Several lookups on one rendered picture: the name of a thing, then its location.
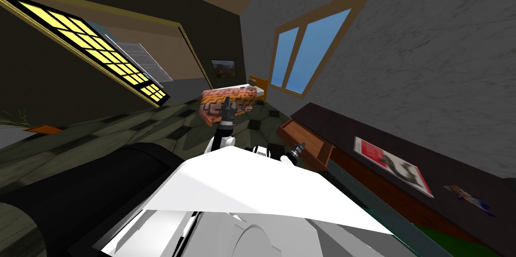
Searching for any dark framed wall picture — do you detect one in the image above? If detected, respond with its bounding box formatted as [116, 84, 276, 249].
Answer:
[210, 59, 238, 80]

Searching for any dark wooden desk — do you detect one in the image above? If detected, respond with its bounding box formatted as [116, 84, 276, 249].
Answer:
[290, 102, 516, 257]

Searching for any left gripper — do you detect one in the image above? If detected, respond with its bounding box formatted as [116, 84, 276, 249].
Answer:
[219, 96, 239, 124]

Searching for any blue window with brown frame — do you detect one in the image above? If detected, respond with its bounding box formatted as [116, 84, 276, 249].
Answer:
[268, 0, 380, 100]

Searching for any yellow lit grid window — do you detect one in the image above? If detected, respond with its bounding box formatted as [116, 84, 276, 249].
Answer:
[0, 0, 171, 108]

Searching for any orange flat shape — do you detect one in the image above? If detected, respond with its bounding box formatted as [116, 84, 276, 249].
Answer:
[22, 124, 64, 135]

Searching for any bed with orange patterned blanket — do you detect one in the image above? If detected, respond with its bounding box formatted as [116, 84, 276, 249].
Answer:
[200, 74, 269, 128]

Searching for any brown wooden drawer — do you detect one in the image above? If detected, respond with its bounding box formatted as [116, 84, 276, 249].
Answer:
[276, 117, 335, 173]

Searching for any small blue and tan figure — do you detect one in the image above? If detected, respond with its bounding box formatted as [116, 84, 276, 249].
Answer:
[443, 184, 496, 218]

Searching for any white grid window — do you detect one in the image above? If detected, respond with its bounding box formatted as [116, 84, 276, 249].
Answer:
[104, 34, 174, 89]

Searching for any red and white magazine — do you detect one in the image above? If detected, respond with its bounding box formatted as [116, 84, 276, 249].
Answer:
[353, 136, 435, 199]

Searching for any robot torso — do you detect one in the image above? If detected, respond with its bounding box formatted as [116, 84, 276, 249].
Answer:
[100, 145, 394, 257]

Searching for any green plant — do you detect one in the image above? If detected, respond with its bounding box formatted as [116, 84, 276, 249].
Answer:
[0, 108, 32, 129]

